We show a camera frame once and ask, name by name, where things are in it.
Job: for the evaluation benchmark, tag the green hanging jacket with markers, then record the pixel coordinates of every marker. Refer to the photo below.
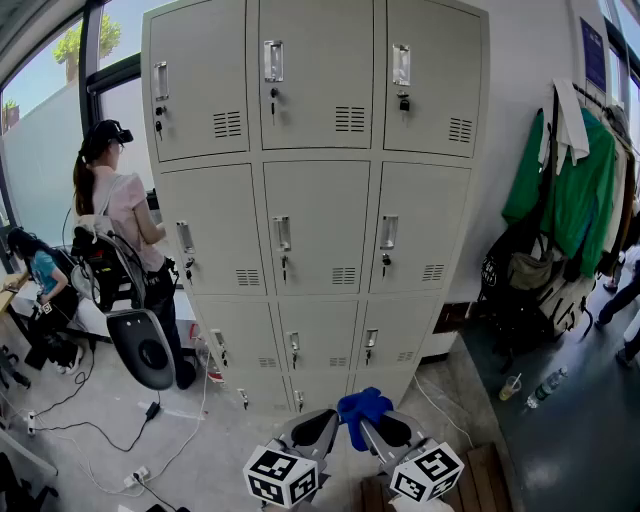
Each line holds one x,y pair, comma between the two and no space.
580,200

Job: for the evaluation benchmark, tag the light wooden desk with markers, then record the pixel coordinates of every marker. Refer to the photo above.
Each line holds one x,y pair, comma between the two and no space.
12,292

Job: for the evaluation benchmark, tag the purple wall poster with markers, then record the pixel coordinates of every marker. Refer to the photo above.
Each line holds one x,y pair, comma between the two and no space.
593,55

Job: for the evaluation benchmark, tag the black clothes rack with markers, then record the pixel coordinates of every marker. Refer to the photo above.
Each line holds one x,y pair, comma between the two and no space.
592,97

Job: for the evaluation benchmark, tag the white power strip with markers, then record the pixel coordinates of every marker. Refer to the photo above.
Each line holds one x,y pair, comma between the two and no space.
136,476
31,422

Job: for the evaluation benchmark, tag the grey metal locker door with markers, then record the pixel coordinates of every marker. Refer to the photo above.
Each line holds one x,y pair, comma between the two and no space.
325,200

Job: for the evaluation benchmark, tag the black bag white print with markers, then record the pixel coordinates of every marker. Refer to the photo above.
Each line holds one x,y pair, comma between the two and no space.
495,272

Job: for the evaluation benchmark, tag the wooden slat platform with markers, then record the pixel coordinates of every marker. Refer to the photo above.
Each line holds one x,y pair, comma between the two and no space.
480,480

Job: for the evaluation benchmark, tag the black locker key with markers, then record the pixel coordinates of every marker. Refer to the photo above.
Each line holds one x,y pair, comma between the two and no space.
189,265
284,262
273,95

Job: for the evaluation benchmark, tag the black equipment backpack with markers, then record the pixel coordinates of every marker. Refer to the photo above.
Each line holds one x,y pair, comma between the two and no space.
107,265

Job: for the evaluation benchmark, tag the black power adapter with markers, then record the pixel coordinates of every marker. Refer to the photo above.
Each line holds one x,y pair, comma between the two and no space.
152,410

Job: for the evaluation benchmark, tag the brown wooden box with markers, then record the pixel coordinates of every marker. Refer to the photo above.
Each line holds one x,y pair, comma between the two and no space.
451,318

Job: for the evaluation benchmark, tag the large glass window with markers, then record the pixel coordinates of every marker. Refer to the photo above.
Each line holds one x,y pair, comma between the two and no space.
40,150

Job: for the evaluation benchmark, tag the blue cloth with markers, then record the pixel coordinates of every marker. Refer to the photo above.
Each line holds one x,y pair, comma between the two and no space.
362,405

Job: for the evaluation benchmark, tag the grey black chair back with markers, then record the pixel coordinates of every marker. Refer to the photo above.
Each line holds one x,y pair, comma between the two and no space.
142,350

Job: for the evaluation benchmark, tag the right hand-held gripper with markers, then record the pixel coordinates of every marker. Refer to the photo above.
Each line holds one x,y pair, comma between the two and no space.
425,472

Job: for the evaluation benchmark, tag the white hanging shirt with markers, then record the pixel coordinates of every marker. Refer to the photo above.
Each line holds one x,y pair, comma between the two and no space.
570,120

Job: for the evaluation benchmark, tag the clear plastic water bottle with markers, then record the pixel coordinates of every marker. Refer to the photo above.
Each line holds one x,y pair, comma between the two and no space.
545,387

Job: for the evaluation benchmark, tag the plastic cup with drink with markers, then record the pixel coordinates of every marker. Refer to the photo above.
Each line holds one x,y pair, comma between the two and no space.
509,390

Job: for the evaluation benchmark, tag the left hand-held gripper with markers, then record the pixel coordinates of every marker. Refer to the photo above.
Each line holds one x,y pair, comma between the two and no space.
280,475

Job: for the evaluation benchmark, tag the grey metal locker cabinet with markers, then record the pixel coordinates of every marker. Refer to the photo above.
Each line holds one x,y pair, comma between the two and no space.
210,200

